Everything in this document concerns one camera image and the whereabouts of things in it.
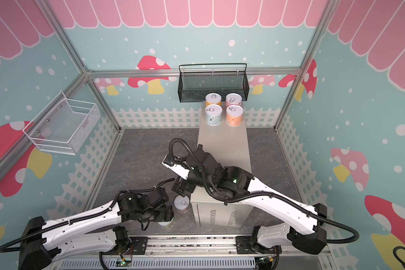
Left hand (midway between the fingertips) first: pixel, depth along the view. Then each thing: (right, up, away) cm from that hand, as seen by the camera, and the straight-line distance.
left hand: (163, 219), depth 76 cm
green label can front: (+2, -2, 0) cm, 3 cm away
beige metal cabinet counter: (+21, +9, -15) cm, 27 cm away
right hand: (+9, +25, -15) cm, 30 cm away
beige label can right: (+8, +5, +5) cm, 11 cm away
